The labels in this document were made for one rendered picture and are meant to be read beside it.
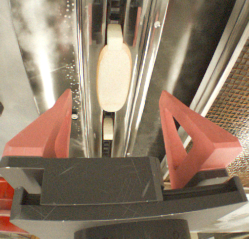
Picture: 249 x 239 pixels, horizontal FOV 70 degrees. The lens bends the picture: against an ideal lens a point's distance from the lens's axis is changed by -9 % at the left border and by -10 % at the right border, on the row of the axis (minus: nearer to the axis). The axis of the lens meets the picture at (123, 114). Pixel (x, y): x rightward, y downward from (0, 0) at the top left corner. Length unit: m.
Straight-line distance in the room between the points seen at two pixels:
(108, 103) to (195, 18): 0.14
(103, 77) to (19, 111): 0.17
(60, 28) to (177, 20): 0.13
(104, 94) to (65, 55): 0.07
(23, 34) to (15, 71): 0.09
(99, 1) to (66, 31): 0.04
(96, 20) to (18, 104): 0.19
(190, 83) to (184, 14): 0.11
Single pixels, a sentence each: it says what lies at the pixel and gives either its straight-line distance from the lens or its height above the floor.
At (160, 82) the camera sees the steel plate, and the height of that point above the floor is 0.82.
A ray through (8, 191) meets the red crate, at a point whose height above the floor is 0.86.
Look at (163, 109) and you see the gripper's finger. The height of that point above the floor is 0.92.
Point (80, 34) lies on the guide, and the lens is 0.18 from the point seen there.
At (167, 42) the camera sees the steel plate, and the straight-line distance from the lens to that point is 0.24.
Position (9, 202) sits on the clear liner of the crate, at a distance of 0.54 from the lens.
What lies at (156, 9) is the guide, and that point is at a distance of 0.18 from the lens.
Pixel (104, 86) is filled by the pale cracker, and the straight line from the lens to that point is 0.22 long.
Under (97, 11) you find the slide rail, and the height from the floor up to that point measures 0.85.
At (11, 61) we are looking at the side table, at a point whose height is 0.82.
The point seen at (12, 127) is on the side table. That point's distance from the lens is 0.37.
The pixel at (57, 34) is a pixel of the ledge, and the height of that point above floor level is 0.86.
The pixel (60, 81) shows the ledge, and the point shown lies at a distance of 0.21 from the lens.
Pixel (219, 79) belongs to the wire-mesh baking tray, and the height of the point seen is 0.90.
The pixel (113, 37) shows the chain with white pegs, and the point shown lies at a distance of 0.17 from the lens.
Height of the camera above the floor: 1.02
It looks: 41 degrees down
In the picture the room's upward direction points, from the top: 174 degrees clockwise
